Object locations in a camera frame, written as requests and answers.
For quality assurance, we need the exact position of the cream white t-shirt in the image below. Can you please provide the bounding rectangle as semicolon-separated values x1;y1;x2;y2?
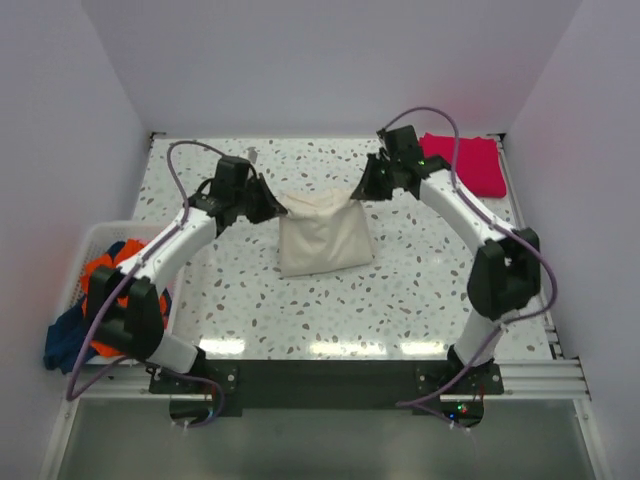
278;188;374;277

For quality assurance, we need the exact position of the white plastic laundry basket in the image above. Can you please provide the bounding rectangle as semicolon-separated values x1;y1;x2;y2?
58;220;186;366

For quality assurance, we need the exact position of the aluminium frame rail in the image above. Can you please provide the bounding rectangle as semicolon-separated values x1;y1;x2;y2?
81;360;591;401

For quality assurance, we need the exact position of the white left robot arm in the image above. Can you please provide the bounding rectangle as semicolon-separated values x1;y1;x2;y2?
85;156;286;392

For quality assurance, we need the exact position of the navy blue t-shirt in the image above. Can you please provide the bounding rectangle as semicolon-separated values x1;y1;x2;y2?
43;241;125;374

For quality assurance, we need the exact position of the orange t-shirt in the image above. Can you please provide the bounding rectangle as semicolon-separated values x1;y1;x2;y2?
84;239;171;361

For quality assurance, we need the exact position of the folded magenta t-shirt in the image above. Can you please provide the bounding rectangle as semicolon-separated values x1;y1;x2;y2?
419;133;507;199

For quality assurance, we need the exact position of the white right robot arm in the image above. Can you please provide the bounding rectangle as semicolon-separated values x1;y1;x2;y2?
351;126;541;393

